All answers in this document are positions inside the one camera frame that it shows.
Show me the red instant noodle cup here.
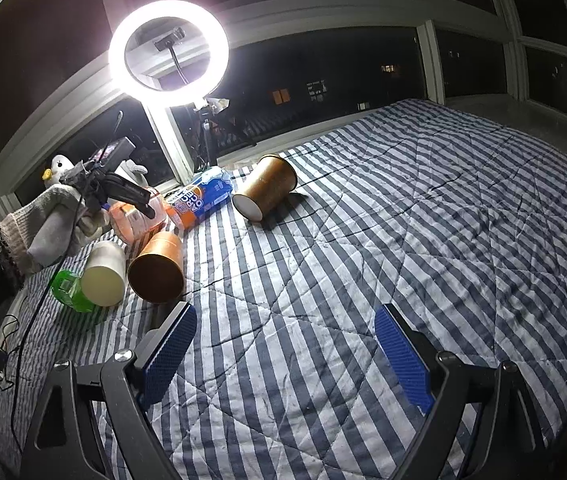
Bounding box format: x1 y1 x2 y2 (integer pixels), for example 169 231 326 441
109 188 168 245

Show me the cream paper cup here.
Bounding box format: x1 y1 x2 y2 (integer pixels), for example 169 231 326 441
81 240 126 307

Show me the near brown paper cup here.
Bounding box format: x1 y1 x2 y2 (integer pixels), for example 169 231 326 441
127 231 185 304

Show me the brown paper cup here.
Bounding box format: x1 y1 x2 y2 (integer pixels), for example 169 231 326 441
127 231 185 304
233 155 297 222

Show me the green plastic cup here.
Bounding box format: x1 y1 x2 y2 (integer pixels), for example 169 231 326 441
52 270 95 313

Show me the far brown paper cup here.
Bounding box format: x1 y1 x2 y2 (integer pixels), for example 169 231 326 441
233 155 297 222

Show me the small plush penguin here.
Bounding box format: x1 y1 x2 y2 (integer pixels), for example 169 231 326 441
42 154 74 188

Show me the black light tripod stand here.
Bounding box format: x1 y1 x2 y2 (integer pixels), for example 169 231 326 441
182 98 260 172

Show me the phone clip holder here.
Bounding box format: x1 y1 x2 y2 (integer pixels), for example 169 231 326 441
154 27 189 86

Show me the striped blue white quilt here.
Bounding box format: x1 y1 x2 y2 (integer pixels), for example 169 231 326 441
0 97 567 480

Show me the white ring light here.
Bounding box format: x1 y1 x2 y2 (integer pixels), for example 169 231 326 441
108 0 229 107

